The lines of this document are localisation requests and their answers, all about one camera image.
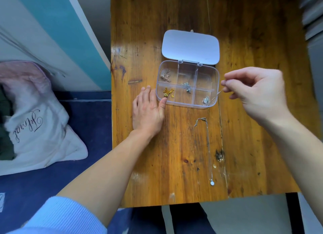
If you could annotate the light blue ribbed sleeve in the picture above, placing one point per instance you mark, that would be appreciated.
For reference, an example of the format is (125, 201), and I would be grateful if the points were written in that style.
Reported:
(60, 216)

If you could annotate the dark blue bed sheet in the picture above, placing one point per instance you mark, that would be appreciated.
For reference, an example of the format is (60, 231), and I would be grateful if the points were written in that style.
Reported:
(83, 120)

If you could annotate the person's left thumb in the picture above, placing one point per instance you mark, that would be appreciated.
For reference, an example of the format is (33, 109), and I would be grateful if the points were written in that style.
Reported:
(162, 106)

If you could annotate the person's left hand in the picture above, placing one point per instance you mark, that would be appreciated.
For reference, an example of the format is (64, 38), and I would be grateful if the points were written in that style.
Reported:
(146, 115)

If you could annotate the dark green cloth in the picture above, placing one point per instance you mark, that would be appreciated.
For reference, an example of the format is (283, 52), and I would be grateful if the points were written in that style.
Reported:
(5, 140)

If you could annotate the small silver jewelry piece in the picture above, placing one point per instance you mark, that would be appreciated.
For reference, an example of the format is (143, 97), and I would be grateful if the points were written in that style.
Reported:
(187, 86)

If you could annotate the person's right thumb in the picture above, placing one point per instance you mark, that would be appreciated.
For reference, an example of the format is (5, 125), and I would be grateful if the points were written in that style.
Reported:
(233, 85)

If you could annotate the white pillow with script print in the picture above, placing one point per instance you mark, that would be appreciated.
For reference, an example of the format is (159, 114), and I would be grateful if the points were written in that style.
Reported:
(43, 130)

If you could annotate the black table leg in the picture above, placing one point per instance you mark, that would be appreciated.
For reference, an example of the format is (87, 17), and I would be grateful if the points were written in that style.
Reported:
(294, 213)

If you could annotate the person's left little finger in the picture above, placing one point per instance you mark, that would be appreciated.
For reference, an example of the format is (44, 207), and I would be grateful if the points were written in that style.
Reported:
(135, 105)

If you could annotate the person's right forearm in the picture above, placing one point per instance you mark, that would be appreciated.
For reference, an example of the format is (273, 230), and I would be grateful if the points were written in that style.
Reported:
(300, 155)

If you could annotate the person's left middle finger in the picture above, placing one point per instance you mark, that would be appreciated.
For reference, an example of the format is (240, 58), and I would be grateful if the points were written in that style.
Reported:
(146, 94)

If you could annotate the clear plastic compartment box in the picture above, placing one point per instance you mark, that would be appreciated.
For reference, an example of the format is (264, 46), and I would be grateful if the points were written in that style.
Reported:
(189, 46)

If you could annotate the person's left forearm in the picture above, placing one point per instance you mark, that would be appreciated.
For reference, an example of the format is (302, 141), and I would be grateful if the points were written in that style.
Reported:
(108, 170)

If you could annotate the rose gold jewelry piece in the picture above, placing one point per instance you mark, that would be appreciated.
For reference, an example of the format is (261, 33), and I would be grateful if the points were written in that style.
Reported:
(166, 75)

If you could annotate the person's right hand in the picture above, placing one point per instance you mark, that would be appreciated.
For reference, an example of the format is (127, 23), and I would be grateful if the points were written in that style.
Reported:
(265, 94)

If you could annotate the grey slatted panel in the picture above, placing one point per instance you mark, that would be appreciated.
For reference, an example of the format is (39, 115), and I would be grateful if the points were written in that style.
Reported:
(313, 14)

